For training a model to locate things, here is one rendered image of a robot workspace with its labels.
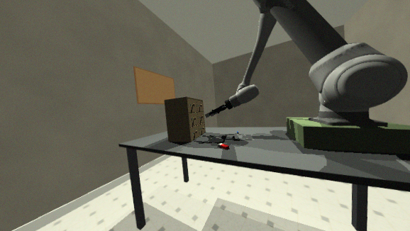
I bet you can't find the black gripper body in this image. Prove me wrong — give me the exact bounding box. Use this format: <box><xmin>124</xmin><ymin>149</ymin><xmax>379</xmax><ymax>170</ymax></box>
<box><xmin>224</xmin><ymin>100</ymin><xmax>233</xmax><ymax>110</ymax></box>

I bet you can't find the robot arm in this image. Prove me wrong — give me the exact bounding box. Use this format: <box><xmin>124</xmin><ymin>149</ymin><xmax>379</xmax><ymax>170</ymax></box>
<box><xmin>229</xmin><ymin>0</ymin><xmax>408</xmax><ymax>126</ymax></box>

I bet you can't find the wooden drawer front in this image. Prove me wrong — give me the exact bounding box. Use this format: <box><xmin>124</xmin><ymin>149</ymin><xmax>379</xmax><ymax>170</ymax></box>
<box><xmin>187</xmin><ymin>98</ymin><xmax>197</xmax><ymax>112</ymax></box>
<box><xmin>196</xmin><ymin>100</ymin><xmax>204</xmax><ymax>111</ymax></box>
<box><xmin>190</xmin><ymin>125</ymin><xmax>199</xmax><ymax>140</ymax></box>
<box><xmin>198</xmin><ymin>112</ymin><xmax>204</xmax><ymax>123</ymax></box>
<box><xmin>199</xmin><ymin>122</ymin><xmax>205</xmax><ymax>135</ymax></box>
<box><xmin>189</xmin><ymin>112</ymin><xmax>198</xmax><ymax>126</ymax></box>

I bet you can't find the small wooden chest of drawers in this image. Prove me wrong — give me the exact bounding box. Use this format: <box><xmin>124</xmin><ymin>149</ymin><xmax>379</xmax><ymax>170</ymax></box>
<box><xmin>165</xmin><ymin>97</ymin><xmax>204</xmax><ymax>142</ymax></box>

